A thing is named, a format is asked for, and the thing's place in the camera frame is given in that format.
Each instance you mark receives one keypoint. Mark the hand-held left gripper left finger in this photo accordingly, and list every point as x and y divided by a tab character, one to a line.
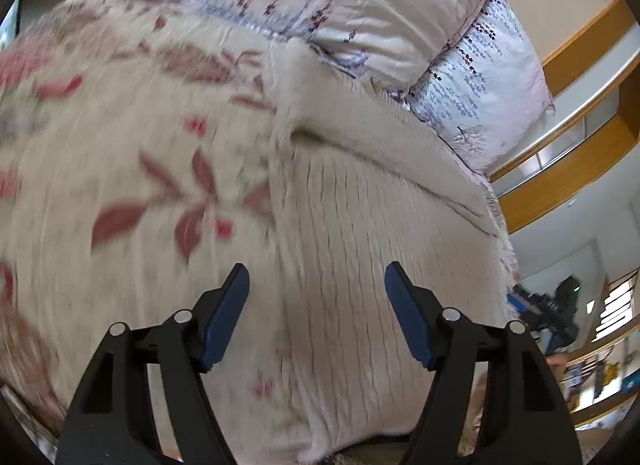
226	310

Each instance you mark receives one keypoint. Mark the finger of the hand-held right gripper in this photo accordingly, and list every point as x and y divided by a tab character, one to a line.
515	301

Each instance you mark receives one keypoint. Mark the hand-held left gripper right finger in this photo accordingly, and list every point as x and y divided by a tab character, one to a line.
407	315

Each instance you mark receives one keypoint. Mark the cream ribbed knit sweater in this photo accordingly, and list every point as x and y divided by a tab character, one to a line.
360	225

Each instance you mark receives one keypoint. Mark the wooden shelf with clutter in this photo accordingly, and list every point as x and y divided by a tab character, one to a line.
607	345

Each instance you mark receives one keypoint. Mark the wooden wardrobe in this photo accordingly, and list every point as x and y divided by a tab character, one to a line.
575	170

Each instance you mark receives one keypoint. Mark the floral leaf print bedspread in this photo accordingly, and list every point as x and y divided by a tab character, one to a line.
125	155

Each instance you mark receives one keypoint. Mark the white blue print pillow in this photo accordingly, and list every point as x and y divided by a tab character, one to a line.
480	80

